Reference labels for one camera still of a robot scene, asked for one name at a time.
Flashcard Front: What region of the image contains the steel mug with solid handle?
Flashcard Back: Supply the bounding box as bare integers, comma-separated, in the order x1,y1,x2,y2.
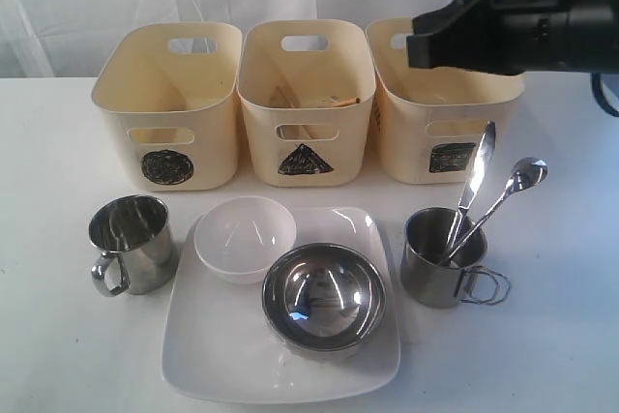
88,194,176,297

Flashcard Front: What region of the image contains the white plastic bowl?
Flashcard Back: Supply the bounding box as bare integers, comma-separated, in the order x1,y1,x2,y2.
193,196,297,284

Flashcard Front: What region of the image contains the black cable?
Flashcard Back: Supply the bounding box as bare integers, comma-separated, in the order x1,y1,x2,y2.
588,72,619,118

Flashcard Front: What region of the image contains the cream bin with square mark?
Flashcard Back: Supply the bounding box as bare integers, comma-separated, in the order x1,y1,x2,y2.
366,18,524,185

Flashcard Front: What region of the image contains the white square plate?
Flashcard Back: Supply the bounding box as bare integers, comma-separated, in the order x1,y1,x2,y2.
162,207,400,404

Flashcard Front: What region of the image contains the stainless steel bowl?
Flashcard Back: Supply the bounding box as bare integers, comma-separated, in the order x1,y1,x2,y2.
261,242,388,363

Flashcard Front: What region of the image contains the cream bin with circle mark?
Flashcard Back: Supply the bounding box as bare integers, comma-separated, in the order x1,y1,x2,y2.
91,22,243,192

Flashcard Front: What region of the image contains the cream bin with triangle mark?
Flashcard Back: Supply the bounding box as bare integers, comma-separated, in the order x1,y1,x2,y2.
237,19,376,188

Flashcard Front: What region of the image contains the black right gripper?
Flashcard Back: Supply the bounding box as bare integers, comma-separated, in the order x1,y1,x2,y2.
406,0,618,75

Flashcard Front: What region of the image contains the steel cup with wire handle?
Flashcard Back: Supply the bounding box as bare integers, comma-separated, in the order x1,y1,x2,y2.
400,207,512,309

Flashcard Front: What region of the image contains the wooden chopstick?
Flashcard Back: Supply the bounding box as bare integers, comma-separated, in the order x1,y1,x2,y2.
332,98,361,107
272,84,312,140

